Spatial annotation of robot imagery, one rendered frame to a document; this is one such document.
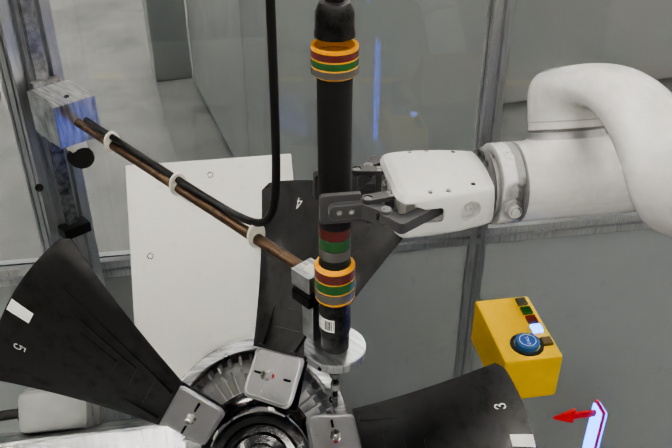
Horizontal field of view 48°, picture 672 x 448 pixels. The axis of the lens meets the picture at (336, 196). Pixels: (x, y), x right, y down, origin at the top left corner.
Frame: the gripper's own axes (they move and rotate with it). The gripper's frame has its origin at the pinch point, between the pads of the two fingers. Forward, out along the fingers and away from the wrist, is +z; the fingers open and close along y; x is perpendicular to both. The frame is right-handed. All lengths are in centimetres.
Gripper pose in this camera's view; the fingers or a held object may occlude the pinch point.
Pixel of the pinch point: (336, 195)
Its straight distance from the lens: 75.7
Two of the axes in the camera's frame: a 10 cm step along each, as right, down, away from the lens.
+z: -9.9, 0.8, -1.4
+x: 0.0, -8.6, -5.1
